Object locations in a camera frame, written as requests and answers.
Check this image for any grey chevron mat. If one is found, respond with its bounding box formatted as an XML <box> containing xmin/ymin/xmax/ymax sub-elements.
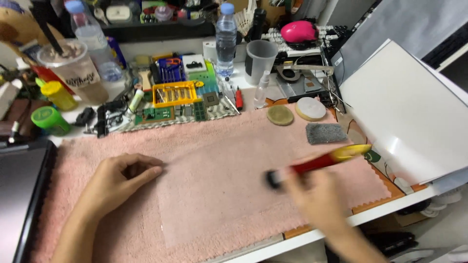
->
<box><xmin>116</xmin><ymin>96</ymin><xmax>240</xmax><ymax>133</ymax></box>

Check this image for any pink towel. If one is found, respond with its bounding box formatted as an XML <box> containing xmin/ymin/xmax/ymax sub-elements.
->
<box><xmin>30</xmin><ymin>103</ymin><xmax>392</xmax><ymax>263</ymax></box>

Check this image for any person's right hand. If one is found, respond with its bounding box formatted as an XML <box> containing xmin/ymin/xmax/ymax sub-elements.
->
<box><xmin>281</xmin><ymin>169</ymin><xmax>352</xmax><ymax>234</ymax></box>

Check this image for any black metal bracket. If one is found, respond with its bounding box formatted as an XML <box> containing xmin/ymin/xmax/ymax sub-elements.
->
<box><xmin>83</xmin><ymin>100</ymin><xmax>128</xmax><ymax>139</ymax></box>

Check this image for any white box with black part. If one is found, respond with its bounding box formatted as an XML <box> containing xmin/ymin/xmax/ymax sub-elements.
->
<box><xmin>182</xmin><ymin>54</ymin><xmax>207</xmax><ymax>75</ymax></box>

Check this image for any blue tool case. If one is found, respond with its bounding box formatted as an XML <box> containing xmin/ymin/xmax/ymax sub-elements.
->
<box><xmin>157</xmin><ymin>56</ymin><xmax>187</xmax><ymax>85</ymax></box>

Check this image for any pink computer mouse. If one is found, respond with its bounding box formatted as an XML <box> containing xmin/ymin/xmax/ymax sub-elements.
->
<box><xmin>280</xmin><ymin>20</ymin><xmax>319</xmax><ymax>44</ymax></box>

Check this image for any red and yellow brush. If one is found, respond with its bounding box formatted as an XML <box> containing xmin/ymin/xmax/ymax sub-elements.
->
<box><xmin>265</xmin><ymin>144</ymin><xmax>373</xmax><ymax>190</ymax></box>

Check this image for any black shelf with clutter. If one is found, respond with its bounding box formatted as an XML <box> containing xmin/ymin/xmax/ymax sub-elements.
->
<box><xmin>93</xmin><ymin>0</ymin><xmax>220</xmax><ymax>44</ymax></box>

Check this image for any black bottle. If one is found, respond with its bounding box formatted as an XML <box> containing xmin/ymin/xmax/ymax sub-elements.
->
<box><xmin>249</xmin><ymin>7</ymin><xmax>267</xmax><ymax>42</ymax></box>

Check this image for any yellow squeeze bottle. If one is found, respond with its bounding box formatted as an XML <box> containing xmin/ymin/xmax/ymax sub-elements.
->
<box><xmin>35</xmin><ymin>77</ymin><xmax>79</xmax><ymax>112</ymax></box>

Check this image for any person's left hand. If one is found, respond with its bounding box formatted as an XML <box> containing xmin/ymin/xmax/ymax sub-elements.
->
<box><xmin>83</xmin><ymin>153</ymin><xmax>165</xmax><ymax>219</ymax></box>

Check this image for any black laptop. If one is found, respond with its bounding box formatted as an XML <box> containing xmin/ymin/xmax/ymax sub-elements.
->
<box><xmin>0</xmin><ymin>141</ymin><xmax>58</xmax><ymax>263</ymax></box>

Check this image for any grey scouring pad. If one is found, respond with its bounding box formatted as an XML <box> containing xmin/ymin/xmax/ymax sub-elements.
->
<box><xmin>306</xmin><ymin>123</ymin><xmax>348</xmax><ymax>145</ymax></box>

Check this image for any large clear water bottle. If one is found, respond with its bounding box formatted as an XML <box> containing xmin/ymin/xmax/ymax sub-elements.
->
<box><xmin>64</xmin><ymin>0</ymin><xmax>123</xmax><ymax>83</ymax></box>

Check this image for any plastic drink cup with straw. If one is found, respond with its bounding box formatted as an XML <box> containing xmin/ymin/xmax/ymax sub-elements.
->
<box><xmin>37</xmin><ymin>38</ymin><xmax>109</xmax><ymax>106</ymax></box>

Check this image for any olive round sponge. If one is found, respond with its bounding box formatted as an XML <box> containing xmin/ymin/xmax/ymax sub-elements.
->
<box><xmin>266</xmin><ymin>105</ymin><xmax>294</xmax><ymax>126</ymax></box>

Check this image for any white laptop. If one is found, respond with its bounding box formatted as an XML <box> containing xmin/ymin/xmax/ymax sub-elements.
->
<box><xmin>338</xmin><ymin>39</ymin><xmax>468</xmax><ymax>187</ymax></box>

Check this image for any green circuit board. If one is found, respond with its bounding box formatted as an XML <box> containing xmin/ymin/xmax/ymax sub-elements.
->
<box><xmin>135</xmin><ymin>107</ymin><xmax>175</xmax><ymax>125</ymax></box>

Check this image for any square processor chip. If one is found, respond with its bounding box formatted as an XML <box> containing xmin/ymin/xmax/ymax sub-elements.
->
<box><xmin>203</xmin><ymin>92</ymin><xmax>220</xmax><ymax>107</ymax></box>

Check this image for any clear water bottle blue cap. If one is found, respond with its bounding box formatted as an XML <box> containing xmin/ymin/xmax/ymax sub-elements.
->
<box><xmin>215</xmin><ymin>3</ymin><xmax>237</xmax><ymax>78</ymax></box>

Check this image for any translucent plastic measuring cup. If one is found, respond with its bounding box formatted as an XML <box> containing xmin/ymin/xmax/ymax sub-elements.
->
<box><xmin>245</xmin><ymin>39</ymin><xmax>279</xmax><ymax>86</ymax></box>

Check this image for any green memory module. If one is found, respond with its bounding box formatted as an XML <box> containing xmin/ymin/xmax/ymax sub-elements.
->
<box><xmin>193</xmin><ymin>101</ymin><xmax>208</xmax><ymax>122</ymax></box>

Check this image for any small clear spray bottle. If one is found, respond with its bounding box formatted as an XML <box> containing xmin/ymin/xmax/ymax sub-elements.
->
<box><xmin>254</xmin><ymin>70</ymin><xmax>271</xmax><ymax>109</ymax></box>

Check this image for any white round sponge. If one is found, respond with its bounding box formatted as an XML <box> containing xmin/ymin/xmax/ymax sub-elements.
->
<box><xmin>295</xmin><ymin>97</ymin><xmax>327</xmax><ymax>122</ymax></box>

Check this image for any white glue tube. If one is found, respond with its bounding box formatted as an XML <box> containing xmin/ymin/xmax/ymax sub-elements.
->
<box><xmin>128</xmin><ymin>89</ymin><xmax>145</xmax><ymax>114</ymax></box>

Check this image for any disassembled laptop chassis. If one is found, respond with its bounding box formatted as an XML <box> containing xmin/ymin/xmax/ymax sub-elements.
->
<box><xmin>274</xmin><ymin>51</ymin><xmax>346</xmax><ymax>104</ymax></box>

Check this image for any yellow screwdriver bit tray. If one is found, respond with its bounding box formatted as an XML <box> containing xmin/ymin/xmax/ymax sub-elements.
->
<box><xmin>152</xmin><ymin>81</ymin><xmax>202</xmax><ymax>109</ymax></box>

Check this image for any green round container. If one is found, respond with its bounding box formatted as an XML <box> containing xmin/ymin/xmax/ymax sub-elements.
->
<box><xmin>31</xmin><ymin>106</ymin><xmax>72</xmax><ymax>136</ymax></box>

